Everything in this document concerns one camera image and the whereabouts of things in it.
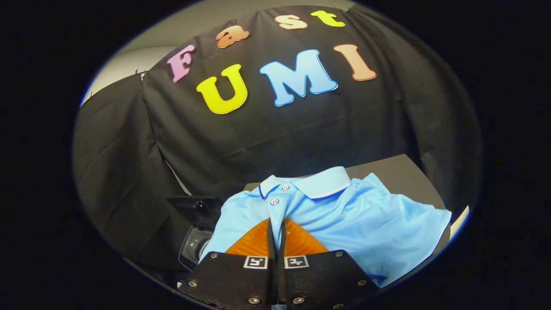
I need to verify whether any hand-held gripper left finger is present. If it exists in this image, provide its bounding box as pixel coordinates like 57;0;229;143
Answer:
177;217;276;310

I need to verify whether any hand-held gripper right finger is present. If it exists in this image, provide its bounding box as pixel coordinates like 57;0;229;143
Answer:
278;217;379;310

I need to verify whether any grey washing machine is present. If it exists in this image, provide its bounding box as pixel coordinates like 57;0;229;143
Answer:
167;197;224;272

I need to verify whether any light blue polo shirt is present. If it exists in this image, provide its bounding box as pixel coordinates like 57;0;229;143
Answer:
199;167;452;288

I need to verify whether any dark washing machine lid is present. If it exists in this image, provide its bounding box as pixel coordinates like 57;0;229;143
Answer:
167;197;224;231

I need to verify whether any grey cabinet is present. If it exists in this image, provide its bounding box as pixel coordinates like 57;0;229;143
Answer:
243;154;452;259

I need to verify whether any black backdrop cloth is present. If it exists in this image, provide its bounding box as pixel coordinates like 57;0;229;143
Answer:
72;5;483;272

